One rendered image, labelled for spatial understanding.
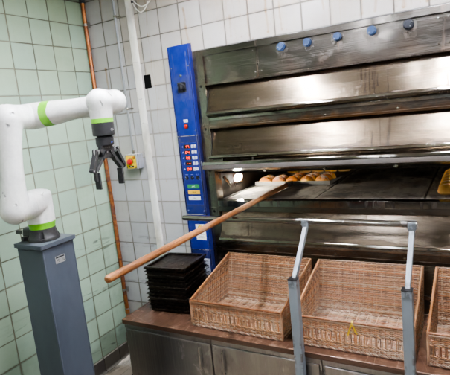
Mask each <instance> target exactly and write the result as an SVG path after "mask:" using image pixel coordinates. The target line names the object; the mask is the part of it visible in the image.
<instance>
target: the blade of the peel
mask: <svg viewBox="0 0 450 375"><path fill-rule="evenodd" d="M342 176H344V175H336V178H335V179H332V180H330V181H293V185H331V184H332V183H333V182H335V181H337V180H338V179H340V178H341V177H342ZM283 184H284V182H260V181H258V182H255V186H261V185H283Z"/></svg>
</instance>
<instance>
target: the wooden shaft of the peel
mask: <svg viewBox="0 0 450 375"><path fill-rule="evenodd" d="M287 187H288V184H287V183H285V184H283V185H281V186H279V187H276V188H275V189H273V190H270V191H269V192H268V193H265V194H263V195H262V196H259V197H257V198H256V199H253V200H251V201H250V202H247V203H245V204H244V205H242V206H240V207H238V208H236V209H234V210H232V211H230V212H228V213H226V214H224V215H222V216H220V217H218V218H216V219H215V220H213V221H211V222H209V223H207V224H205V225H203V226H201V227H199V228H197V229H195V230H193V231H191V232H190V233H188V234H186V235H184V236H182V237H180V238H178V239H176V240H174V241H172V242H170V243H168V244H166V245H164V246H162V247H161V248H159V249H156V250H155V251H152V252H150V253H149V254H146V255H144V256H143V257H140V258H138V259H137V260H135V261H133V262H131V263H129V264H127V265H125V266H123V267H121V268H119V269H117V270H115V271H113V272H111V273H110V274H108V275H106V276H105V278H104V280H105V282H107V283H111V282H112V281H115V280H117V279H118V278H120V277H122V276H124V275H126V274H128V273H129V272H131V271H133V270H135V269H137V268H138V267H140V266H143V265H144V264H146V263H148V262H150V261H151V260H154V259H156V258H157V257H159V256H161V255H163V254H165V253H166V252H168V251H170V250H172V249H174V248H175V247H177V246H180V245H181V244H183V243H185V242H187V241H188V240H191V239H193V238H194V237H196V236H198V235H200V234H202V233H203V232H205V231H207V230H209V229H211V228H212V227H214V226H216V225H218V224H220V223H221V222H224V221H226V220H227V219H230V218H231V217H233V216H235V215H237V214H238V213H240V212H242V211H244V210H246V209H248V208H250V207H251V206H253V205H256V204H257V203H258V202H261V201H263V200H264V199H267V198H268V197H270V196H272V195H274V194H276V193H277V192H279V191H281V190H283V189H285V188H287Z"/></svg>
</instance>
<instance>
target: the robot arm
mask: <svg viewBox="0 0 450 375"><path fill-rule="evenodd" d="M125 108H126V97H125V95H124V94H123V93H122V92H121V91H119V90H117V89H111V90H106V89H93V90H91V91H90V92H89V93H88V94H87V96H86V97H79V98H74V99H67V100H48V101H42V102H35V103H27V104H22V105H11V104H2V105H0V217H1V218H2V219H3V220H4V221H5V222H6V223H9V224H11V225H18V224H20V223H23V222H26V221H27V224H28V227H26V228H23V230H16V234H22V235H23V237H21V238H22V241H26V240H28V242H29V243H45V242H49V241H52V240H56V239H58V238H60V233H59V232H58V230H57V227H56V217H55V213H54V204H53V199H52V195H51V192H50V191H49V190H48V189H44V188H38V189H33V190H29V191H27V188H26V184H25V174H24V166H23V156H22V130H23V129H41V128H46V127H49V126H54V125H57V124H62V123H65V122H68V121H72V120H75V119H78V118H85V117H89V116H90V119H91V129H92V135H93V136H97V137H96V138H95V141H96V146H97V147H98V150H92V157H91V164H90V168H89V172H90V173H93V174H94V181H95V184H96V189H97V190H102V189H103V186H102V180H101V174H100V173H99V171H100V168H101V166H102V163H103V161H104V160H105V159H106V158H111V159H112V160H113V162H114V163H115V164H116V165H117V166H118V168H117V172H118V182H119V184H124V183H125V181H124V171H123V168H124V167H125V166H126V162H125V160H124V158H123V156H122V154H121V152H120V148H119V146H113V144H115V143H114V136H112V135H114V134H115V127H114V121H113V114H119V113H121V112H122V111H123V110H124V109H125Z"/></svg>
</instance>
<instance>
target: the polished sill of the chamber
mask: <svg viewBox="0 0 450 375"><path fill-rule="evenodd" d="M251 200H253V199H221V200H218V205H219V207H240V206H242V205H244V204H245V203H247V202H250V201H251ZM252 207H263V208H381V209H440V210H450V199H264V200H263V201H261V202H258V203H257V204H256V205H253V206H252Z"/></svg>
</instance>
